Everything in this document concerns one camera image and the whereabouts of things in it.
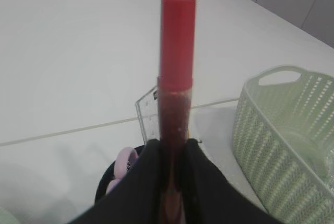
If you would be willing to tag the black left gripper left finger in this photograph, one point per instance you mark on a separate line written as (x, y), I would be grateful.
(136, 198)

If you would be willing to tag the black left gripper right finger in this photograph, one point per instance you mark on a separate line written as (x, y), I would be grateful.
(207, 195)

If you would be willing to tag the small pink purple scissors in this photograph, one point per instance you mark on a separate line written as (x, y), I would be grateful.
(125, 160)

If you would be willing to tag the clear plastic ruler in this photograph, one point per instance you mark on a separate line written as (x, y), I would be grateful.
(147, 113)

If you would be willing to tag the red marker pen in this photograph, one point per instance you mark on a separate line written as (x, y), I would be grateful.
(175, 81)

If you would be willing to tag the black mesh pen holder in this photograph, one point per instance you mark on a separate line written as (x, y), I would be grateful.
(107, 177)

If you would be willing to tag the green woven plastic basket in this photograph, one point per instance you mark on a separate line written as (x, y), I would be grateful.
(283, 142)

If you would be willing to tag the green wavy plastic plate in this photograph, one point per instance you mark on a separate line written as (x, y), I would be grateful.
(7, 218)

